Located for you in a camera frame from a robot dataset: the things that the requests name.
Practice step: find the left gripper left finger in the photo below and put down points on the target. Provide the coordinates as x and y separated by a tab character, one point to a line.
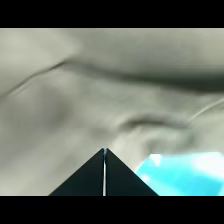
87	181

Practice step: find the beige shirt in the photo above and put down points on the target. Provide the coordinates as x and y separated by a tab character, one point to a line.
100	100

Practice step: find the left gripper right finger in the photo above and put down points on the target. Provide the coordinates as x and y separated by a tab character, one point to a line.
124	181

